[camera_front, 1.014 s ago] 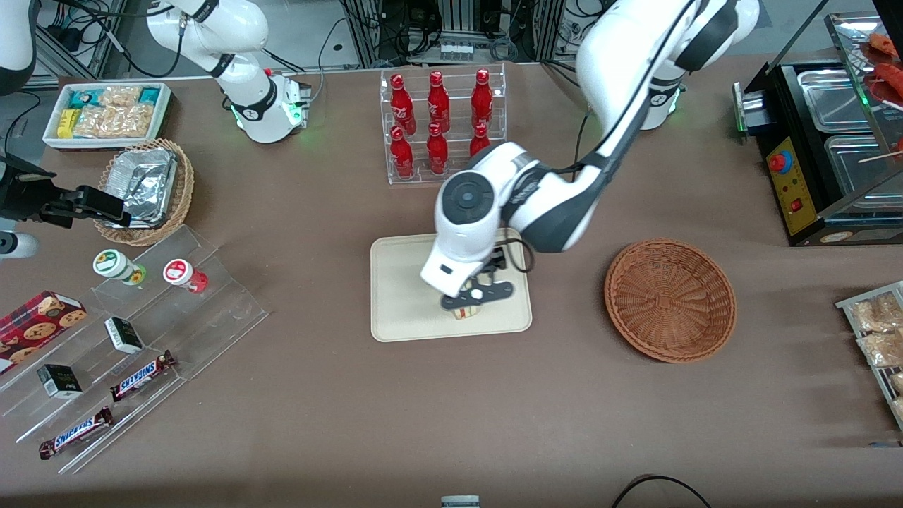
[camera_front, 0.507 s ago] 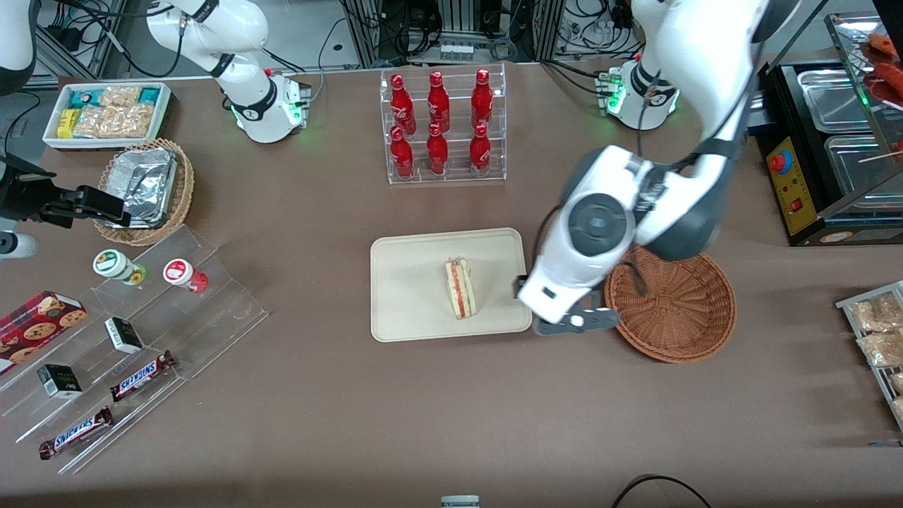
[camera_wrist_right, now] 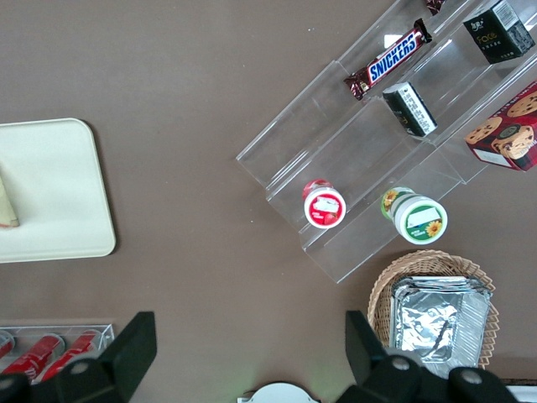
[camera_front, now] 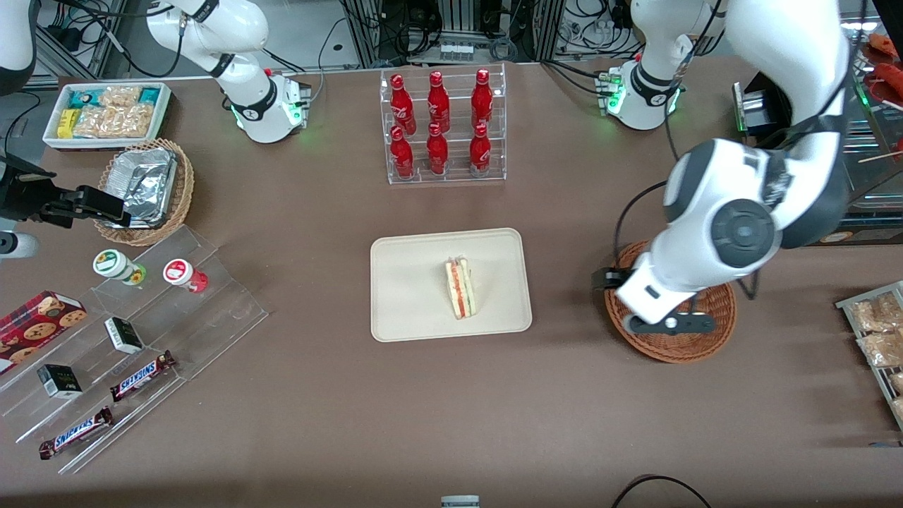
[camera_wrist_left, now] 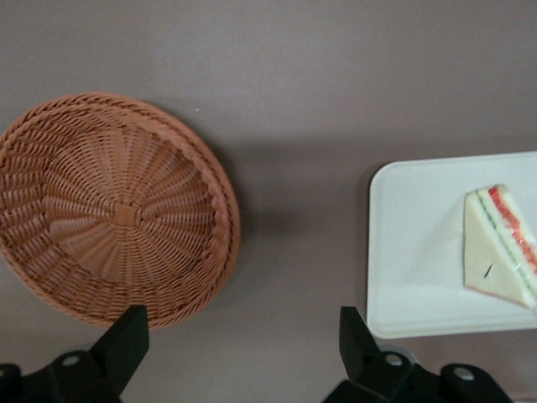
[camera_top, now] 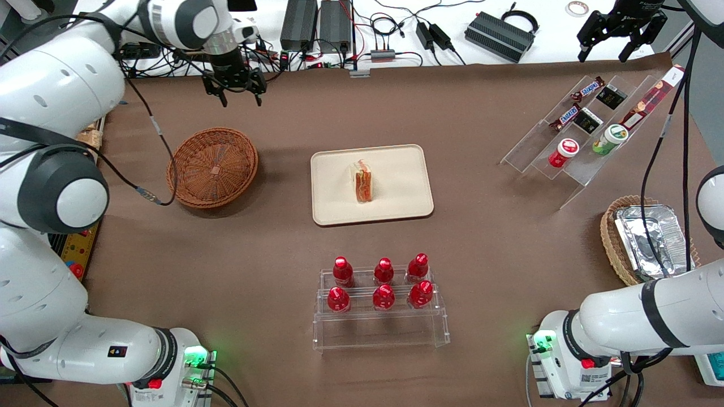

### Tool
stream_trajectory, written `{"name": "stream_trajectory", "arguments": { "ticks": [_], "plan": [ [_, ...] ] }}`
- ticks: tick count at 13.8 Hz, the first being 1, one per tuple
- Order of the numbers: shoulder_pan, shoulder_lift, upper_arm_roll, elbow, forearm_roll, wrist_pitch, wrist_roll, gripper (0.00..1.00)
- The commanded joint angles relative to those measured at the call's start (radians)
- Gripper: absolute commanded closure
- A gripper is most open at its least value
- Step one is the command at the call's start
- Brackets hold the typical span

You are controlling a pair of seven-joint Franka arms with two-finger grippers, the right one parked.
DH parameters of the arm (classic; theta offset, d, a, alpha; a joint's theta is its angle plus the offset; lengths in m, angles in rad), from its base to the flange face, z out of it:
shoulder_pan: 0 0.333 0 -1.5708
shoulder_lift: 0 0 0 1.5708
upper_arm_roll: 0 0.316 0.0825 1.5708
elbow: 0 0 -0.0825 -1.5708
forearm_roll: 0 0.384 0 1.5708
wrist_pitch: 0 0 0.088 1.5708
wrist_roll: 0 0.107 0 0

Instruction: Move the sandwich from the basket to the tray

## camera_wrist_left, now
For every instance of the triangular sandwich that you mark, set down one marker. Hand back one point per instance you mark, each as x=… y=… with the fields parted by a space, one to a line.
x=491 y=252

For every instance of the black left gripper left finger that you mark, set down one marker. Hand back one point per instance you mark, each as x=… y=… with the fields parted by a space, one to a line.
x=113 y=361

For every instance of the cream rectangular tray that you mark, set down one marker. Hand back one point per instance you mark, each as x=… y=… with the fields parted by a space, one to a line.
x=411 y=252

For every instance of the round brown wicker basket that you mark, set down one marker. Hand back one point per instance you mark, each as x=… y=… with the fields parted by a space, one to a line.
x=117 y=214

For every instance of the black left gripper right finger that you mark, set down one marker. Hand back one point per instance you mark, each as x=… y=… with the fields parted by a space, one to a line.
x=369 y=361

